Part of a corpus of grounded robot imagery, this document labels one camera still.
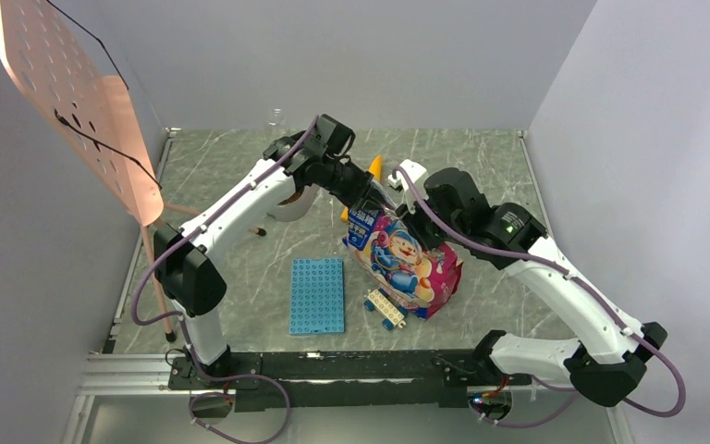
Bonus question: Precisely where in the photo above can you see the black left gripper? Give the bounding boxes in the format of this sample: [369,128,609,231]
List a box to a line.
[317,156,395,212]

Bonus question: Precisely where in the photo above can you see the yellow plastic scoop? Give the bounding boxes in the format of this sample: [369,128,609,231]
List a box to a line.
[339,159,384,222]

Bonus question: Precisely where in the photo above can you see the pink pet food bag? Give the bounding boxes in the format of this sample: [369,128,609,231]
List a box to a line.
[342,180,463,320]

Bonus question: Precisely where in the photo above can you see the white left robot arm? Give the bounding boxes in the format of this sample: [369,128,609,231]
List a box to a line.
[152,114,375,389]

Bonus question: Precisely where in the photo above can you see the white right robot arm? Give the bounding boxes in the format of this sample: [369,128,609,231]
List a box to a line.
[391,161,667,407]

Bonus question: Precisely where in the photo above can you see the near steel bowl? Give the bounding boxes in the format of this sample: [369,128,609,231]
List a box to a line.
[278,191,304,207]

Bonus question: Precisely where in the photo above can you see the beige toy car blue wheels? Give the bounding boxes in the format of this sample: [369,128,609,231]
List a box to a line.
[363,289,409,331]

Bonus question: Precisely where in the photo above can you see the blue studded building baseplate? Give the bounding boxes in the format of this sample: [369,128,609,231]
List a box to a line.
[288,258,345,336]

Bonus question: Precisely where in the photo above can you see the pink perforated stand board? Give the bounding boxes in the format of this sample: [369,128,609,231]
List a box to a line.
[0,1,164,227]

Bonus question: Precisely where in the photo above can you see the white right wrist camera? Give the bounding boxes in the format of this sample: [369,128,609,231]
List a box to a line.
[387,159,429,191]

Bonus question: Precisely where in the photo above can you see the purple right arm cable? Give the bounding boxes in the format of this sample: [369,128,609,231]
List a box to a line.
[391,165,687,429]

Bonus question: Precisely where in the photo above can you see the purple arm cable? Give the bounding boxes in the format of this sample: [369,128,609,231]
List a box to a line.
[391,165,687,429]
[129,114,321,444]

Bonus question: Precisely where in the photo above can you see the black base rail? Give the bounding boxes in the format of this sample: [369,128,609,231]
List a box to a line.
[167,350,530,413]

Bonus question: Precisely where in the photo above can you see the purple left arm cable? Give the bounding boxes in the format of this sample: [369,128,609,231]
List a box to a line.
[129,114,321,444]

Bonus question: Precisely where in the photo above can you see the aluminium frame rail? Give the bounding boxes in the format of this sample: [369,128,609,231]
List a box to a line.
[60,127,629,444]

